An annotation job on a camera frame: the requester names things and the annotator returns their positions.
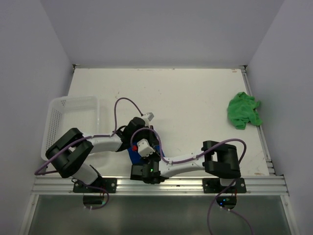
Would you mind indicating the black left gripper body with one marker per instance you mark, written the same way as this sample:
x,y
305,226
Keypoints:
x,y
147,134

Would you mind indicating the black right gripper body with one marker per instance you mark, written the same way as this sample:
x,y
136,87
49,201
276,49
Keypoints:
x,y
146,160

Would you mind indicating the blue towel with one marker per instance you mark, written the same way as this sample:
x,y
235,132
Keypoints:
x,y
135,157

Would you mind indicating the green towel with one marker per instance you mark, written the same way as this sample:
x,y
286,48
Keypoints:
x,y
242,109

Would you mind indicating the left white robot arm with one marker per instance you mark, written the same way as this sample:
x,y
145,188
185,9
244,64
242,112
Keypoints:
x,y
69,152

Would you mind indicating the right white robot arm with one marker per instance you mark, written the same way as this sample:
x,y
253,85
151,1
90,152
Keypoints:
x,y
215,158

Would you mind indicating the white perforated plastic basket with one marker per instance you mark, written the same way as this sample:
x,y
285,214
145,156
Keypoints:
x,y
68,112

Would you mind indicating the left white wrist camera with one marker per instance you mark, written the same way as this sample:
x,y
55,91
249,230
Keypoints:
x,y
148,116

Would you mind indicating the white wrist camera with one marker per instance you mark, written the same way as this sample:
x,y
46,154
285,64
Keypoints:
x,y
148,116
143,148

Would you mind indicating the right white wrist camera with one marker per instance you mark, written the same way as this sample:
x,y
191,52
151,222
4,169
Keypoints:
x,y
143,148

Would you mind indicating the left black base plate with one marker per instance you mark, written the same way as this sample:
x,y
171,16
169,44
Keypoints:
x,y
107,184

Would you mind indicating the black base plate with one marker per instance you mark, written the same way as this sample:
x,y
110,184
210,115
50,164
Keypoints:
x,y
107,184
216,185

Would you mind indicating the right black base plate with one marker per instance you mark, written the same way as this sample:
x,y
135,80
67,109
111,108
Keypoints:
x,y
216,185

